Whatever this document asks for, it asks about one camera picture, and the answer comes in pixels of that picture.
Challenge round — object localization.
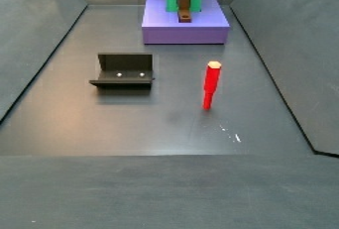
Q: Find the purple board base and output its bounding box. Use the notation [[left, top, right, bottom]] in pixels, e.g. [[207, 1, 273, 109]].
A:
[[142, 0, 231, 45]]

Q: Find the red peg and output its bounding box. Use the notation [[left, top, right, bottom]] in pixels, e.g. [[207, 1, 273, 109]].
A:
[[203, 60, 223, 110]]

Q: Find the black bracket holder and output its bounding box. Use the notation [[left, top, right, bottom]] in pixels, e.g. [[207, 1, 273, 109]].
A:
[[90, 53, 154, 87]]

